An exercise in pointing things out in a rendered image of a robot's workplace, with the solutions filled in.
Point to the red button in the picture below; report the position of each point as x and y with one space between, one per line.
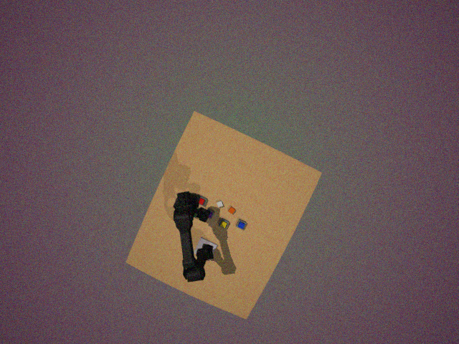
202 201

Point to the yellow button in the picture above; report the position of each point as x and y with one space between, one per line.
223 223

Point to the blue button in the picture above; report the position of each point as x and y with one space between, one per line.
241 224

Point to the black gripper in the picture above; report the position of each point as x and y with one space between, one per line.
202 214

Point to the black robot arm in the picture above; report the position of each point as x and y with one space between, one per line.
183 218

